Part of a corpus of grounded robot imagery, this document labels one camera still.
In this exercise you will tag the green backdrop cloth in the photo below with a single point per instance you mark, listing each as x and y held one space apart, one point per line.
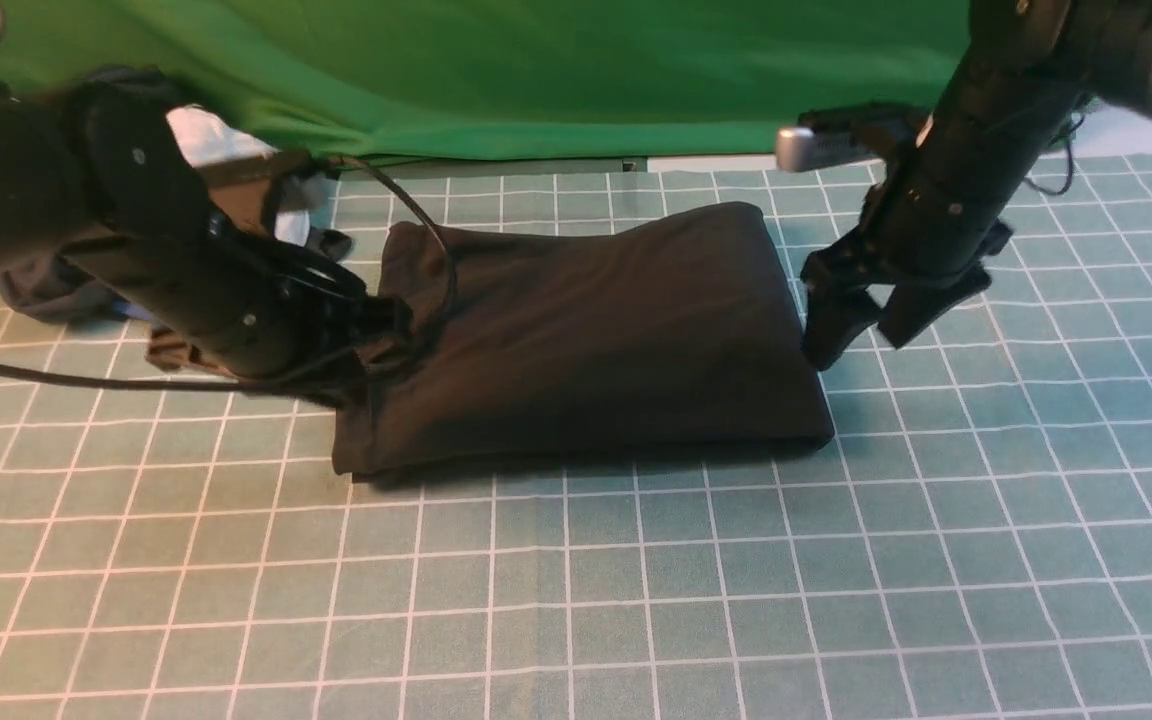
503 80

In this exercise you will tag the dark gray long-sleeve shirt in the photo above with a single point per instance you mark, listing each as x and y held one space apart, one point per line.
679 334

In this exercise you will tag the dark navy crumpled garment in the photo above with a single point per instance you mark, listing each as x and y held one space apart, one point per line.
52 291

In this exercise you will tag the green checkered table cloth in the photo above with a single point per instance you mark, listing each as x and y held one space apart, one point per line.
976 543

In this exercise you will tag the white crumpled shirt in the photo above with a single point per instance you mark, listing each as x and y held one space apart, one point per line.
205 139

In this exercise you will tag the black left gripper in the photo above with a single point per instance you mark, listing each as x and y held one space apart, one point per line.
263 309

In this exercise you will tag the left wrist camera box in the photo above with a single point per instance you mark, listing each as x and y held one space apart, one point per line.
274 195

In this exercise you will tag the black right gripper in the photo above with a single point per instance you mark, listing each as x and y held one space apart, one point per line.
924 230

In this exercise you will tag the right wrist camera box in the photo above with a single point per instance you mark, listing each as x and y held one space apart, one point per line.
822 139

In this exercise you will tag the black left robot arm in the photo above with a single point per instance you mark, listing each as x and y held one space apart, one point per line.
95 175

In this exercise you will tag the blue garment in pile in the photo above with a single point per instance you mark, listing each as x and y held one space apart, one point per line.
135 312

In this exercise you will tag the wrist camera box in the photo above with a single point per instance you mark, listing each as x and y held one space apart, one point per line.
822 139
274 195

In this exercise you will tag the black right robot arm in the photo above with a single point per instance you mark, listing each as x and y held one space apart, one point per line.
1029 65

